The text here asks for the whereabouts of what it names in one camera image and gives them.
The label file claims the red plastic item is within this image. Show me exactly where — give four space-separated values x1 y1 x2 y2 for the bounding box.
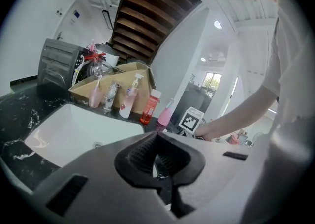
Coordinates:
82 48 107 61

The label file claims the black marble vanity table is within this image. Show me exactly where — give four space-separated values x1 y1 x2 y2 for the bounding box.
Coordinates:
0 84 178 192

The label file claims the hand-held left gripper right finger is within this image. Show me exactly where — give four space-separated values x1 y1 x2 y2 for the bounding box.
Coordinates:
157 131 269 224

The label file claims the pale pink pump bottle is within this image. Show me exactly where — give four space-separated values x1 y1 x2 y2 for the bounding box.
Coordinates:
119 73 143 119

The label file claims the dark wooden staircase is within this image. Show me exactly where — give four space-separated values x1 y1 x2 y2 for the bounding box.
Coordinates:
109 0 202 64

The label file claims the bright window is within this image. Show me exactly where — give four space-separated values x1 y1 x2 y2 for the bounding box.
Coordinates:
204 72 222 88

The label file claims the pink toothbrush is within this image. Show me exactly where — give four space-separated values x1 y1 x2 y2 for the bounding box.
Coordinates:
94 75 103 96

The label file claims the white sink basin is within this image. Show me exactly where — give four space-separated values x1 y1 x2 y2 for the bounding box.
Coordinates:
24 103 145 168

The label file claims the person's right forearm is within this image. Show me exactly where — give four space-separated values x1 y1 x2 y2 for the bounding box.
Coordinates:
195 84 280 142

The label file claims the pink spray bottle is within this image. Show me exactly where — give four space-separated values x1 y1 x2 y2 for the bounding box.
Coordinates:
157 98 174 126

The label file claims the clear glass bottle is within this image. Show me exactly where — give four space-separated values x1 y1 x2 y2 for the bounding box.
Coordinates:
102 82 121 114

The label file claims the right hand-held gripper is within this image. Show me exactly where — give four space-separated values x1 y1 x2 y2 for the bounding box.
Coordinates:
178 106 205 137

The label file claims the person's light shirt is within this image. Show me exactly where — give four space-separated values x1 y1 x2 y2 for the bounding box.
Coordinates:
246 0 315 224

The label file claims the large open cardboard box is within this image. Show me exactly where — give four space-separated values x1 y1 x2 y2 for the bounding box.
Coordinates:
68 62 157 115

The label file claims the red liquid bottle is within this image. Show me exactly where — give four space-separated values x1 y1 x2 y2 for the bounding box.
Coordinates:
140 89 162 124

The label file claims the pink toothbrush cup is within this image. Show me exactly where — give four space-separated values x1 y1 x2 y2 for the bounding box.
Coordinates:
89 87 103 108

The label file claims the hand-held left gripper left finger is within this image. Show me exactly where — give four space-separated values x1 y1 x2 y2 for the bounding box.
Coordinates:
31 130 181 224

